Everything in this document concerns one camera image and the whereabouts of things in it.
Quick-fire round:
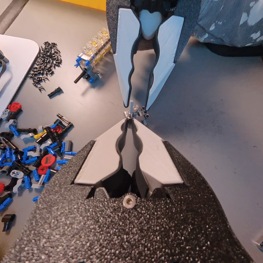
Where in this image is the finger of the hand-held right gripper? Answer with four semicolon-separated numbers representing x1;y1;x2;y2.
145;16;185;111
113;8;142;108

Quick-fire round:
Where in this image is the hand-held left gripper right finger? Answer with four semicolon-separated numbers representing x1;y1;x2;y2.
131;118;184;189

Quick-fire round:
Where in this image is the small black connector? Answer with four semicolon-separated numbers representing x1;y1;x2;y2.
2;214;16;232

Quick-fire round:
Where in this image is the chrome thin liftarm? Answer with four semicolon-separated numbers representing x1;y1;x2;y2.
134;106;150;126

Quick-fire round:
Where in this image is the white lamp base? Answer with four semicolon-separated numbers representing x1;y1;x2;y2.
0;34;40;112

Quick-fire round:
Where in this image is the pile of black pins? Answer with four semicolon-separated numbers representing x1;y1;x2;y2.
28;41;62;93

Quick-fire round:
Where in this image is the clear engine block model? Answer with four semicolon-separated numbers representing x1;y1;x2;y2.
74;28;112;83

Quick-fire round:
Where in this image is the yellow storage bin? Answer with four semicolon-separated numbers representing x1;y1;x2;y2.
60;0;107;11

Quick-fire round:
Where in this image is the pile of mixed small connectors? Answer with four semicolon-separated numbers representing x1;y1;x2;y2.
0;102;77;213

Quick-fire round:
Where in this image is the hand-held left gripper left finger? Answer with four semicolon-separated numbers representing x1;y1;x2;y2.
74;118;128;185

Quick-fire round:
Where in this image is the long black pin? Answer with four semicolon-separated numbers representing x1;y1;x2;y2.
48;87;62;97

